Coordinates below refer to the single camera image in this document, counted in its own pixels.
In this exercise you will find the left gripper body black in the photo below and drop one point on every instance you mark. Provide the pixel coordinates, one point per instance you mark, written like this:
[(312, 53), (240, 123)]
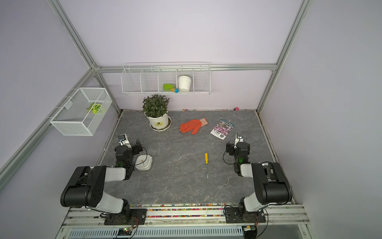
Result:
[(134, 151)]

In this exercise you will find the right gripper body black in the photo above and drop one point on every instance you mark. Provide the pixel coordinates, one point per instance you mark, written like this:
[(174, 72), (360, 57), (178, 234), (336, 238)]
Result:
[(233, 151)]

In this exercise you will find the white alarm device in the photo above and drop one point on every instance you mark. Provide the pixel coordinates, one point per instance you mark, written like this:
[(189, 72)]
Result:
[(144, 162)]

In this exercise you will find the yellow handled screwdriver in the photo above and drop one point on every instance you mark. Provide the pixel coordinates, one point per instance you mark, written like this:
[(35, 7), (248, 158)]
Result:
[(207, 164)]

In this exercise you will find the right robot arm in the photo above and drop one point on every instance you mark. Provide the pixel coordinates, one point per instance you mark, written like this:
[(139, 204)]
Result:
[(271, 186)]

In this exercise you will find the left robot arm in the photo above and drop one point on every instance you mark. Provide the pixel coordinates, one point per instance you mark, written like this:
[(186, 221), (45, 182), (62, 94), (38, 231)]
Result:
[(86, 185)]

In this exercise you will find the flower seed packet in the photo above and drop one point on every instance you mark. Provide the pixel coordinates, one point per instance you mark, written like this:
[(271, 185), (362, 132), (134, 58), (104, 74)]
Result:
[(222, 129)]

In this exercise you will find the potted green plant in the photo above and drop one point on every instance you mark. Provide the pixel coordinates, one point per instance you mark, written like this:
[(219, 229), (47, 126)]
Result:
[(155, 108)]

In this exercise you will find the red orange work glove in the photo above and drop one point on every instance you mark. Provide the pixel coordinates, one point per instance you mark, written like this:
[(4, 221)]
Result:
[(193, 126)]

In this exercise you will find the green leaf toy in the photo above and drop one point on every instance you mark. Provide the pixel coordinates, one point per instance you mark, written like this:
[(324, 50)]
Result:
[(96, 108)]

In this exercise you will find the green toy shovel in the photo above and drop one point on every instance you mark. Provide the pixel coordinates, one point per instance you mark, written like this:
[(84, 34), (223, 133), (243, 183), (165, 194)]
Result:
[(170, 88)]

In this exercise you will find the small white pot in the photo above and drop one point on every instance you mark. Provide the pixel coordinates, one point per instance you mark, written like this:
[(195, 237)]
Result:
[(184, 83)]

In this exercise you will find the green circuit board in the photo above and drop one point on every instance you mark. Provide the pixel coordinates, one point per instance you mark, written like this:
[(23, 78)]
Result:
[(124, 232)]

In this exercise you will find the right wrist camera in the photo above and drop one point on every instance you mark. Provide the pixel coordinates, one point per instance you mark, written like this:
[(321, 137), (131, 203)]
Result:
[(238, 138)]

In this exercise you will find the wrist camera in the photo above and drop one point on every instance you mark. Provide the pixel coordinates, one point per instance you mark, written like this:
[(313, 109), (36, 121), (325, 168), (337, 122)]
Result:
[(123, 140), (238, 138)]

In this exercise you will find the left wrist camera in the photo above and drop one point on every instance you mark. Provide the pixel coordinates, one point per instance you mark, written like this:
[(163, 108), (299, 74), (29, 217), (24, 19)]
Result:
[(123, 140)]

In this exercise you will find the white wire basket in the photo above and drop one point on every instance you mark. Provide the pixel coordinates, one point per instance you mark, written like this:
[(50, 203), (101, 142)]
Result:
[(73, 119)]

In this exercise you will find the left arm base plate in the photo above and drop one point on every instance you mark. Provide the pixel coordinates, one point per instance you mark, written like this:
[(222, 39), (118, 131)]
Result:
[(135, 216)]

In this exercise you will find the white wire wall shelf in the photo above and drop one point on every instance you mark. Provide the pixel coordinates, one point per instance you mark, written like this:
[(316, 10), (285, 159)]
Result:
[(149, 78)]

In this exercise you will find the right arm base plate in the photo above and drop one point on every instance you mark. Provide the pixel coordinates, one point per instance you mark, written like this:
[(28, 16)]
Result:
[(235, 215)]

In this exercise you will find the aluminium mounting rail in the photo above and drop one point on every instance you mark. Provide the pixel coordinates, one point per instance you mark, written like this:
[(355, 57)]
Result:
[(189, 215)]

